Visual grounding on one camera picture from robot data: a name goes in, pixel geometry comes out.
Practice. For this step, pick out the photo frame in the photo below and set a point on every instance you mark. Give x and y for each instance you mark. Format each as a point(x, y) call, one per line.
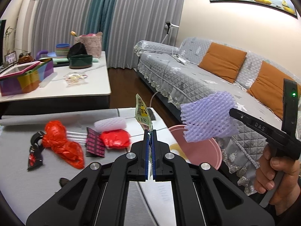
point(10, 58)

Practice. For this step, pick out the white foam fruit net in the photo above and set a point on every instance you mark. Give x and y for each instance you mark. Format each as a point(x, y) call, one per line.
point(109, 123)

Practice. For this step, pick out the dark green bowl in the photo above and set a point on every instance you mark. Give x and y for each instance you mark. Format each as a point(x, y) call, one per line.
point(81, 61)

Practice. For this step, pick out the grey table cloth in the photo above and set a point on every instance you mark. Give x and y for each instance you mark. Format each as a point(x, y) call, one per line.
point(23, 188)

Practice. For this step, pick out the clear plastic packaging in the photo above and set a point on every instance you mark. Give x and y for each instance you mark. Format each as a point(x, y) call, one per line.
point(75, 137)

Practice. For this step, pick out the dark pink patterned packet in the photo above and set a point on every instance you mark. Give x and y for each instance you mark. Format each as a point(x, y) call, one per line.
point(95, 143)

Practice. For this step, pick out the yellow artificial flower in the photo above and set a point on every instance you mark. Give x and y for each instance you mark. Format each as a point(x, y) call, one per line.
point(73, 33)

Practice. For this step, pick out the black hat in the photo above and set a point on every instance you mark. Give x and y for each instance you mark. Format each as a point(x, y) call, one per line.
point(76, 49)

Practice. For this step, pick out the pink lace basket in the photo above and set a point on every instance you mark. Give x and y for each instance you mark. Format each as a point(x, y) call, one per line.
point(93, 44)

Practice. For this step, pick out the brown teapot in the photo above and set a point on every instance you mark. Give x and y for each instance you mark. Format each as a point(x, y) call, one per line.
point(24, 58)

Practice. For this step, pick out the white standing air conditioner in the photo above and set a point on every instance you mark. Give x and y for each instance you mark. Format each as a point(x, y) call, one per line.
point(30, 16)

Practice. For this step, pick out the yellow green wrapper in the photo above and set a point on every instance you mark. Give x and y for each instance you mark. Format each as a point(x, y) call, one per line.
point(142, 113)

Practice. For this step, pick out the stack of colourful bowls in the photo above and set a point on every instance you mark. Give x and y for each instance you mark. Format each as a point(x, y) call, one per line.
point(63, 49)

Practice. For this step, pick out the small red plastic bag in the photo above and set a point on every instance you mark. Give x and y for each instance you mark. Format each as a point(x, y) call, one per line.
point(115, 139)

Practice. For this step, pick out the black red wrapper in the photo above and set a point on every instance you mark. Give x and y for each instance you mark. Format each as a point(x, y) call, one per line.
point(34, 157)

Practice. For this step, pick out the white coffee table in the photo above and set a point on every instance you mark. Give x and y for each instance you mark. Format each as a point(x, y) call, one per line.
point(77, 91)

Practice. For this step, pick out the grey covered sofa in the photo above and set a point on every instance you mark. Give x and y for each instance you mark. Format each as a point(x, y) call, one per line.
point(188, 75)

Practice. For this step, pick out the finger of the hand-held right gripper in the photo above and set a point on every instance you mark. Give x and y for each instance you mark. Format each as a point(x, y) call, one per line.
point(249, 121)

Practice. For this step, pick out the orange cushion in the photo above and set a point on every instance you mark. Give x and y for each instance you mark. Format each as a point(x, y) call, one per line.
point(265, 87)
point(221, 61)

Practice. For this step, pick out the mint green cloth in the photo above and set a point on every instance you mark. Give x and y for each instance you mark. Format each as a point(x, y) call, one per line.
point(95, 60)

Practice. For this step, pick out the person's right hand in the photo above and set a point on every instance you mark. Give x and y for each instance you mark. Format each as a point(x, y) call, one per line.
point(291, 176)

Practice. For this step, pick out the clear snack packet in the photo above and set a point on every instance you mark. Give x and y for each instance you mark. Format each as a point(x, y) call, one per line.
point(75, 78)

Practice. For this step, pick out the grey curtain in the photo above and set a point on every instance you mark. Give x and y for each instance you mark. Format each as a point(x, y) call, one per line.
point(145, 23)
point(65, 11)

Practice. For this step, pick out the colourful box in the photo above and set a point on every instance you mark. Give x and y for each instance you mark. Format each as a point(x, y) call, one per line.
point(21, 82)

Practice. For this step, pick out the dark brown scrap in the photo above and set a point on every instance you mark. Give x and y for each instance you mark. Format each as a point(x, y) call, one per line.
point(63, 182)

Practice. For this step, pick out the teal curtain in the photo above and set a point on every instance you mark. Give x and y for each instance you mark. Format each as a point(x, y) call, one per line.
point(103, 16)

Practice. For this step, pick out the large red plastic bag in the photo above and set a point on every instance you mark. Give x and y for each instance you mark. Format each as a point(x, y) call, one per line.
point(58, 143)

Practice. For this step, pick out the blue plate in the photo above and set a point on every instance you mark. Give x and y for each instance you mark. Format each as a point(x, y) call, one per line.
point(51, 54)

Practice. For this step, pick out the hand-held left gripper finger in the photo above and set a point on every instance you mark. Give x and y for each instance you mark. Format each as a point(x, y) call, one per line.
point(152, 164)
point(148, 155)

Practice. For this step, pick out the white power strip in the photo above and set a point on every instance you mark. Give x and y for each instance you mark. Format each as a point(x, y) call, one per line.
point(181, 60)

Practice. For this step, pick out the purple foam fruit net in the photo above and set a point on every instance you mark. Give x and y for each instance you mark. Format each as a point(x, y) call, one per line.
point(207, 117)

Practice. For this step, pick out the pink plastic bucket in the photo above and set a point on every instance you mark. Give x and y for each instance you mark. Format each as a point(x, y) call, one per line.
point(202, 153)

